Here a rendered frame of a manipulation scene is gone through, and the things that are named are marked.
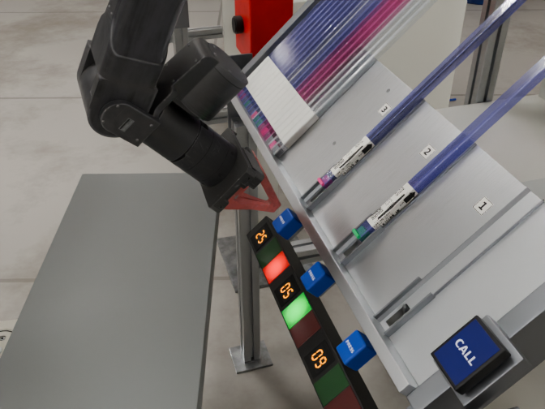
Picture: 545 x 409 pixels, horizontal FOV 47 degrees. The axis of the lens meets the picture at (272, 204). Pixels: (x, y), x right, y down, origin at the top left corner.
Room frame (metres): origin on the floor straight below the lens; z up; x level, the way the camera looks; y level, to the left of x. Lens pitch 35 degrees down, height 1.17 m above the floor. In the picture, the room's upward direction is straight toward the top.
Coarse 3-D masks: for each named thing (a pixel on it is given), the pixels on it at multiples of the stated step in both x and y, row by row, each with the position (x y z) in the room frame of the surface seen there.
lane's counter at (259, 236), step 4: (264, 224) 0.67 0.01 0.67; (260, 228) 0.67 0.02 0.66; (264, 228) 0.67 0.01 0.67; (268, 228) 0.66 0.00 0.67; (256, 232) 0.67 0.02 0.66; (260, 232) 0.66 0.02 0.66; (264, 232) 0.66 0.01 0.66; (268, 232) 0.65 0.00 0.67; (252, 236) 0.67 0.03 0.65; (256, 236) 0.66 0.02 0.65; (260, 236) 0.66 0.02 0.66; (264, 236) 0.65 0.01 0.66; (268, 236) 0.65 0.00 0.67; (252, 240) 0.66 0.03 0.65; (256, 240) 0.66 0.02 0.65; (260, 240) 0.65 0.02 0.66; (264, 240) 0.65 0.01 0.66; (256, 244) 0.65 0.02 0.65; (260, 244) 0.64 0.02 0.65; (256, 248) 0.64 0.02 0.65
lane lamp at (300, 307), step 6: (294, 300) 0.53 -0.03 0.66; (300, 300) 0.53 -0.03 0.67; (306, 300) 0.52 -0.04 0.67; (288, 306) 0.53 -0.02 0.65; (294, 306) 0.52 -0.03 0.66; (300, 306) 0.52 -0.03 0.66; (306, 306) 0.51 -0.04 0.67; (282, 312) 0.53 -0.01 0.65; (288, 312) 0.52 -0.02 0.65; (294, 312) 0.52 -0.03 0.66; (300, 312) 0.51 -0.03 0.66; (306, 312) 0.51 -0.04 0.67; (288, 318) 0.51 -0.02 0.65; (294, 318) 0.51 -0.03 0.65; (300, 318) 0.50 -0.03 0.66; (288, 324) 0.51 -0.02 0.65; (294, 324) 0.50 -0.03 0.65
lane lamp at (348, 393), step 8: (344, 392) 0.40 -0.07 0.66; (352, 392) 0.39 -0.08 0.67; (336, 400) 0.39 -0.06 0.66; (344, 400) 0.39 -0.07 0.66; (352, 400) 0.39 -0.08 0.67; (328, 408) 0.39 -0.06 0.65; (336, 408) 0.39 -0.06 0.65; (344, 408) 0.38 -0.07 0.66; (352, 408) 0.38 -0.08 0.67; (360, 408) 0.37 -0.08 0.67
